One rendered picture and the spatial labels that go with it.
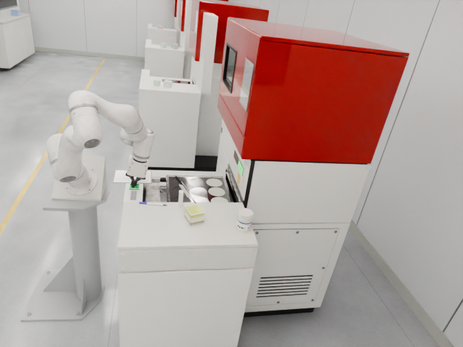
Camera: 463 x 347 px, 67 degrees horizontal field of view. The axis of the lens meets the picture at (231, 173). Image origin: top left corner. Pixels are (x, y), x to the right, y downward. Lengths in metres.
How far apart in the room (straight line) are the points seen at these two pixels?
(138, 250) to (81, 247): 0.82
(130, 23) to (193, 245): 8.49
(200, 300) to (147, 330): 0.32
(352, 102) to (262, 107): 0.46
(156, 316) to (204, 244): 0.48
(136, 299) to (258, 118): 1.02
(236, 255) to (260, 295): 0.82
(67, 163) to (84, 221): 0.61
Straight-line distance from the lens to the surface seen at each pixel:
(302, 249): 2.25
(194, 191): 2.08
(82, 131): 1.42
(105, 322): 2.56
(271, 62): 1.64
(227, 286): 1.78
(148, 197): 2.03
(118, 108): 1.46
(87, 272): 2.48
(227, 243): 1.61
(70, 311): 2.63
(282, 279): 2.39
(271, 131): 1.75
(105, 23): 9.78
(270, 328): 2.59
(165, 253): 1.59
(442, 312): 2.96
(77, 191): 2.14
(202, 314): 1.90
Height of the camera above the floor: 1.98
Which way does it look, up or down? 28 degrees down
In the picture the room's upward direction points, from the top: 8 degrees clockwise
